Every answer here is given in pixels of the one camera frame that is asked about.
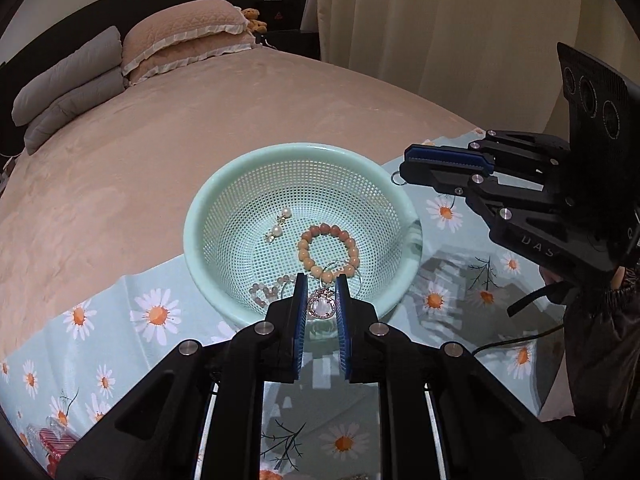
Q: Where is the grey pillow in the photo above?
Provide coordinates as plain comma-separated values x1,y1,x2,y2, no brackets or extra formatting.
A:
11,25,124,128
22,66,127,156

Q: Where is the daisy printed blue cloth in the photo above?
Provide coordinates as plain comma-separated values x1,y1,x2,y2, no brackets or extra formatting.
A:
0,132,576,480

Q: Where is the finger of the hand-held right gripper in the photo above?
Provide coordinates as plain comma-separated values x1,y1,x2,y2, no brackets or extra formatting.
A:
403,129,572,172
399,162,547,200

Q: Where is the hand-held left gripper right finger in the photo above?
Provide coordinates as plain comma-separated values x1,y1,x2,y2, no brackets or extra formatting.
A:
334,272,586,480

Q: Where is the clear box of red beads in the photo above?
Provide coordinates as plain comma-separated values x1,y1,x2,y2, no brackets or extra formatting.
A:
27,422,79,467

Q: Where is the brown teddy bear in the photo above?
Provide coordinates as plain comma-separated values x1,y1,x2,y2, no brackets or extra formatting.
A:
239,7,269,34

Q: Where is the person's right hand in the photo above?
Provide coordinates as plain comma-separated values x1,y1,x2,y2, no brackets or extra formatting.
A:
540,266,571,296

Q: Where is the tan bead bracelet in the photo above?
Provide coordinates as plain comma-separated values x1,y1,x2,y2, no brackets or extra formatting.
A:
297,223,362,284

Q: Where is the person's black clothing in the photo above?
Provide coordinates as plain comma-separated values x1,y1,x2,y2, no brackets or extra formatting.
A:
542,412,616,480

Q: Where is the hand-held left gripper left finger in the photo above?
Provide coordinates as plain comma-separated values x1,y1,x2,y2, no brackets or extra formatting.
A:
55,272,309,480

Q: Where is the black headboard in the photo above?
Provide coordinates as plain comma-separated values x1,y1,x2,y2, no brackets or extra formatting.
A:
0,0,312,157

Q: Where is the teal dish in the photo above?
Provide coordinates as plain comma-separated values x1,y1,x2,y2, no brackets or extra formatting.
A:
400,212,425,281

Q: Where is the black nightstand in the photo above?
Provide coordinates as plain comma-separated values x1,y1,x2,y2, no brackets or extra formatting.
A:
257,30,321,59

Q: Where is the cream curtain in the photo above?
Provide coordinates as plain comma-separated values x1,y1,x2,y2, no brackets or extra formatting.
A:
314,0,640,196

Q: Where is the pearl drop earring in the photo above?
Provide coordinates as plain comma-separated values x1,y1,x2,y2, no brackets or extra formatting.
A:
263,206,294,245

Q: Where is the black cable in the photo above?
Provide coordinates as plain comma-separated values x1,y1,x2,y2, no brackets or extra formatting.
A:
471,321,569,357

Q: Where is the teal mesh basket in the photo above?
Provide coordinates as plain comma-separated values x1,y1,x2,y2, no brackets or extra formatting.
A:
182,142,423,329

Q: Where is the beige frilled pillow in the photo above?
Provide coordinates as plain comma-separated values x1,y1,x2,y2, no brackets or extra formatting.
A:
127,34,257,86
121,0,250,76

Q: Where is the black strap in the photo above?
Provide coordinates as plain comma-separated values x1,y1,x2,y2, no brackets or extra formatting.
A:
506,281,562,318

